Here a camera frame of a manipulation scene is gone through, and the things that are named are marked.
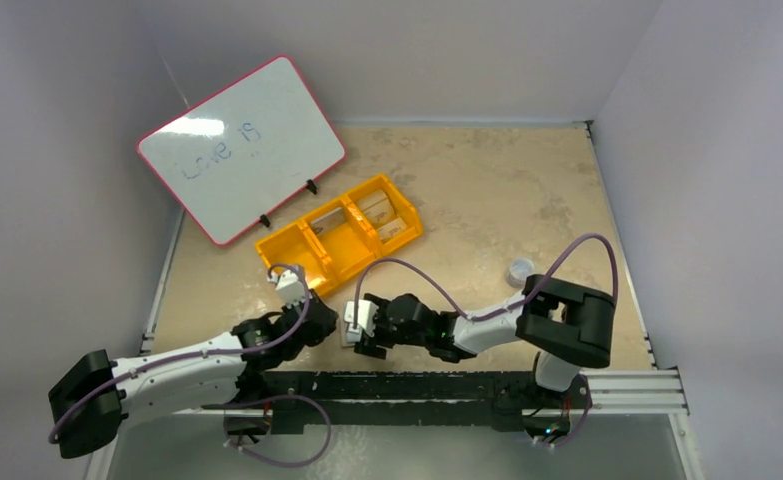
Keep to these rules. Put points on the black whiteboard stand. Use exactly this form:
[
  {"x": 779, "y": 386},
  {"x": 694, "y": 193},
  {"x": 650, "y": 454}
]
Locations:
[{"x": 310, "y": 186}]

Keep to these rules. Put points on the cards in right compartment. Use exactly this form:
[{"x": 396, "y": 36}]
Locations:
[{"x": 379, "y": 211}]

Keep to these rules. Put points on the aluminium rail frame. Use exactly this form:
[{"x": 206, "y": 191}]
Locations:
[{"x": 485, "y": 195}]

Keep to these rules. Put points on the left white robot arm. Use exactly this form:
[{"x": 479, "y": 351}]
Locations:
[{"x": 98, "y": 396}]

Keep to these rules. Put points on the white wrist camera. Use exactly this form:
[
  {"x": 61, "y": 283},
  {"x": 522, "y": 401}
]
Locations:
[
  {"x": 289, "y": 284},
  {"x": 362, "y": 313}
]

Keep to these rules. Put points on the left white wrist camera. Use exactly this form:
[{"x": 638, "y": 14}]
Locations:
[{"x": 289, "y": 284}]

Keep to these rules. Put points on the yellow plastic compartment tray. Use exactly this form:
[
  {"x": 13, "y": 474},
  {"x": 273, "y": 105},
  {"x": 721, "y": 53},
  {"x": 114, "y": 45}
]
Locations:
[{"x": 334, "y": 258}]

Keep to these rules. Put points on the small clear plastic cup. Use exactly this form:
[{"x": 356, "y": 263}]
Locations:
[{"x": 518, "y": 270}]

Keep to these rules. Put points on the card in middle compartment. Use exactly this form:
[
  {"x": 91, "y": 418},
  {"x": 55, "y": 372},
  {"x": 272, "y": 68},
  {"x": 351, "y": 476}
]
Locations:
[{"x": 328, "y": 221}]

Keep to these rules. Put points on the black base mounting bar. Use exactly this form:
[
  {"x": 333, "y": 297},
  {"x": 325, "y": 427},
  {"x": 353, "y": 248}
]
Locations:
[{"x": 505, "y": 401}]

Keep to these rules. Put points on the white board with pink frame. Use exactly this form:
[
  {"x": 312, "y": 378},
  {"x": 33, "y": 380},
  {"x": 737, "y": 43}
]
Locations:
[{"x": 235, "y": 157}]

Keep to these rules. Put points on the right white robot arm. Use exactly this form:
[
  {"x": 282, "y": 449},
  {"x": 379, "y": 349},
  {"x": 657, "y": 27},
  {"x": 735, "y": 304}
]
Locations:
[{"x": 570, "y": 324}]

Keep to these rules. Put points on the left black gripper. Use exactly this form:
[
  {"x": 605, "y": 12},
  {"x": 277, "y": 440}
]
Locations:
[{"x": 321, "y": 316}]

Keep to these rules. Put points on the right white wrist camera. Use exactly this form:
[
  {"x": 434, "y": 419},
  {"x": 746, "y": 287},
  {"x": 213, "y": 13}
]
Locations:
[{"x": 362, "y": 313}]

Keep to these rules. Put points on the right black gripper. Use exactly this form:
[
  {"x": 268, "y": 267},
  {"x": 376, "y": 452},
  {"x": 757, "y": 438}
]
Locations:
[{"x": 386, "y": 333}]

